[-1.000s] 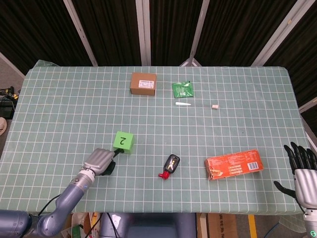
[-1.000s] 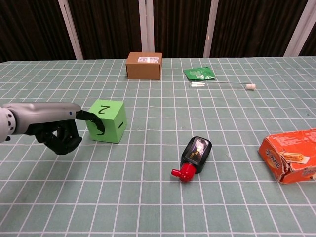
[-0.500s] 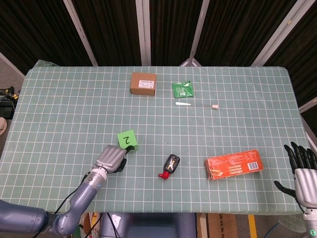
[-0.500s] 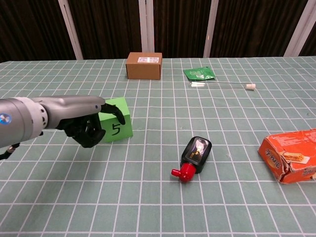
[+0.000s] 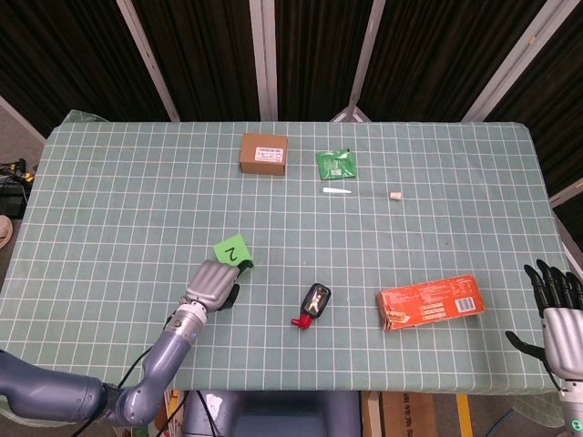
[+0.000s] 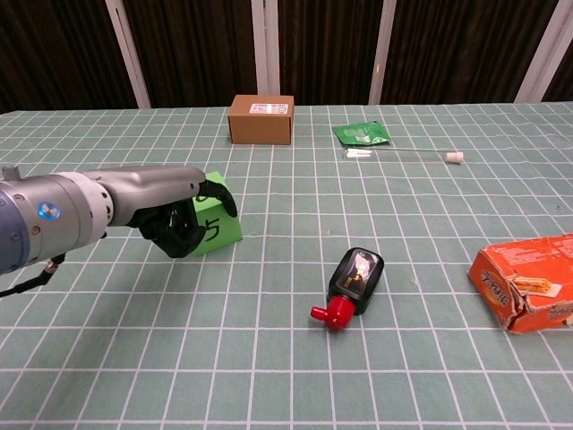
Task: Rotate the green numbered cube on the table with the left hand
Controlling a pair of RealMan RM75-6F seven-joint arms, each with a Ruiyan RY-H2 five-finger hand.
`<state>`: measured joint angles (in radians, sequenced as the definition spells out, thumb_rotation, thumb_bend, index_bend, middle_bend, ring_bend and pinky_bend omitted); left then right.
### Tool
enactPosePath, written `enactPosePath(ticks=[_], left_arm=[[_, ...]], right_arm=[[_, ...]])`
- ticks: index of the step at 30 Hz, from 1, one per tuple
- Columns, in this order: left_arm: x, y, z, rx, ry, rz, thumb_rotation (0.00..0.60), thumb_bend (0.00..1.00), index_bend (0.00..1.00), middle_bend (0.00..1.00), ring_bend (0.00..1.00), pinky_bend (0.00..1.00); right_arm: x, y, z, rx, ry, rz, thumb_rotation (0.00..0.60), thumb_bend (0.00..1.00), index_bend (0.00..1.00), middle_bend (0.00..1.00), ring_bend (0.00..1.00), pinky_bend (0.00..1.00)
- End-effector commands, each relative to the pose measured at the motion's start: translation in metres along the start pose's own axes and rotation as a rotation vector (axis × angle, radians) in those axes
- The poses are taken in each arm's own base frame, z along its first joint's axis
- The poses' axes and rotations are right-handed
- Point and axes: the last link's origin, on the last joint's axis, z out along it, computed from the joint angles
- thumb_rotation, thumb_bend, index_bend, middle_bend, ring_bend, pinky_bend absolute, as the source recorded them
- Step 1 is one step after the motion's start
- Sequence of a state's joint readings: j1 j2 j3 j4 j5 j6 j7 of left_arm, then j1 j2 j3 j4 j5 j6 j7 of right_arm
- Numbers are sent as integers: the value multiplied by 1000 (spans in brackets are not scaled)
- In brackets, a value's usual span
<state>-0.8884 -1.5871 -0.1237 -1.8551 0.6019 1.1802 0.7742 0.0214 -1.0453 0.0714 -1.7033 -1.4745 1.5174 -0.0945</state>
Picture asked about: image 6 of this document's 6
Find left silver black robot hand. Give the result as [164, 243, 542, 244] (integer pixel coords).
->
[109, 165, 239, 260]

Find green numbered foam cube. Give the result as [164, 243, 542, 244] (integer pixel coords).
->
[190, 171, 244, 257]

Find brown cardboard box white label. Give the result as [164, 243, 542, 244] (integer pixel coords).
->
[227, 94, 295, 145]

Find dark ribbed backdrop curtain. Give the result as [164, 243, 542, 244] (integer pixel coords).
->
[0, 0, 573, 114]

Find green white grid tablecloth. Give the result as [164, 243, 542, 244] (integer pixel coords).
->
[0, 101, 573, 430]

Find green foil packet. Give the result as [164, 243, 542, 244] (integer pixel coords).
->
[331, 119, 390, 147]

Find black bottle red cap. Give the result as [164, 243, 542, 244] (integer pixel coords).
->
[310, 246, 386, 332]

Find white thin stick tool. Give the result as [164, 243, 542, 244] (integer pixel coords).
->
[341, 147, 466, 166]

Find torn orange carton box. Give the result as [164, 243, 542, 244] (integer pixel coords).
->
[467, 233, 573, 335]

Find white frame post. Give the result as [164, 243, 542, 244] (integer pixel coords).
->
[513, 0, 573, 104]
[251, 0, 269, 97]
[106, 0, 152, 109]
[263, 0, 282, 97]
[368, 0, 398, 106]

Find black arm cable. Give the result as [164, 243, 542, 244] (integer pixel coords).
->
[0, 252, 68, 299]

